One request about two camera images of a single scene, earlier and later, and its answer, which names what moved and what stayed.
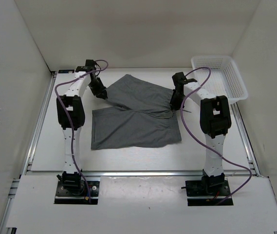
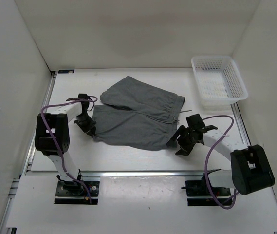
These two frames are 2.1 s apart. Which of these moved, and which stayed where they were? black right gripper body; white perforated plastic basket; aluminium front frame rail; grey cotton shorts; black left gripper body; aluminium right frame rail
Moved: grey cotton shorts; black right gripper body; black left gripper body
Stayed: white perforated plastic basket; aluminium front frame rail; aluminium right frame rail
